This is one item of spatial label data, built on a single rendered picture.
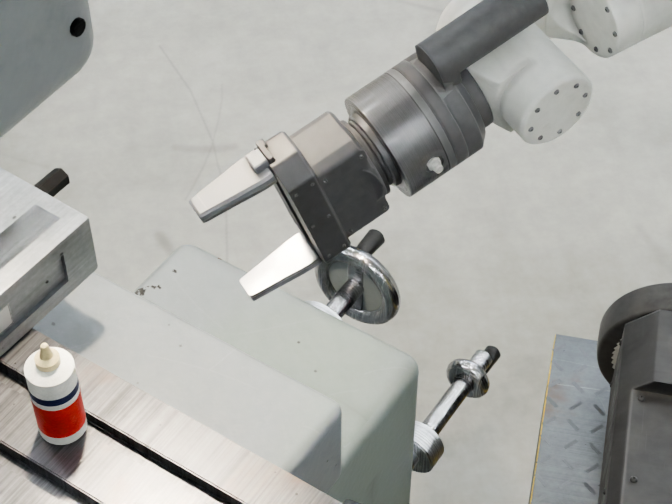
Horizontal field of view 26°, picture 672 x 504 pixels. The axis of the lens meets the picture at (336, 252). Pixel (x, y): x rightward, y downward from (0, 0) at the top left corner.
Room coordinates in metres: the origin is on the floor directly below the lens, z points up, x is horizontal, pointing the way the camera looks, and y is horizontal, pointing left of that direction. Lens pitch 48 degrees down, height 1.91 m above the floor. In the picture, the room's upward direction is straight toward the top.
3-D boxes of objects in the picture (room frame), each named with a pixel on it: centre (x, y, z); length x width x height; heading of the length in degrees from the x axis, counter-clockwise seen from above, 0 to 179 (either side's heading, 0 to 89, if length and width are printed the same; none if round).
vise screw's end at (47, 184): (0.94, 0.27, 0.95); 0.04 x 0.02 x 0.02; 144
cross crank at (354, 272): (1.09, -0.01, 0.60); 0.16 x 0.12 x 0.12; 147
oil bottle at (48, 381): (0.71, 0.23, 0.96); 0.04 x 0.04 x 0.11
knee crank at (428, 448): (1.04, -0.14, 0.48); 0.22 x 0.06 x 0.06; 147
